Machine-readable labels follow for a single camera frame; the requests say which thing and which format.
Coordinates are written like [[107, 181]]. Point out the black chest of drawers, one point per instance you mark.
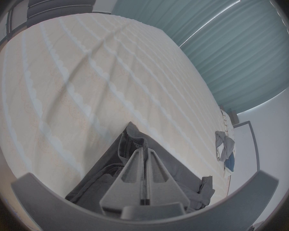
[[62, 6]]

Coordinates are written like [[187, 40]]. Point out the black T-shirt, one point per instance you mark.
[[96, 177]]

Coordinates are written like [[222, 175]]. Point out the white printed pillow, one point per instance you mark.
[[227, 124]]

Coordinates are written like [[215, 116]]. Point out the grey bedside table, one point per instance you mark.
[[234, 116]]

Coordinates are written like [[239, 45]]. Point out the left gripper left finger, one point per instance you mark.
[[115, 196]]

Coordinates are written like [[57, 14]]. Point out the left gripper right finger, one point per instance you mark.
[[173, 194]]

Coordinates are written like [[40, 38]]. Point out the pile of clothes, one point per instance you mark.
[[227, 145]]

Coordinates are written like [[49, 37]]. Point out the bed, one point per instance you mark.
[[86, 80]]

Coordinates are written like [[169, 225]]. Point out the blue-green curtain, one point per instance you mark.
[[243, 56], [171, 8]]

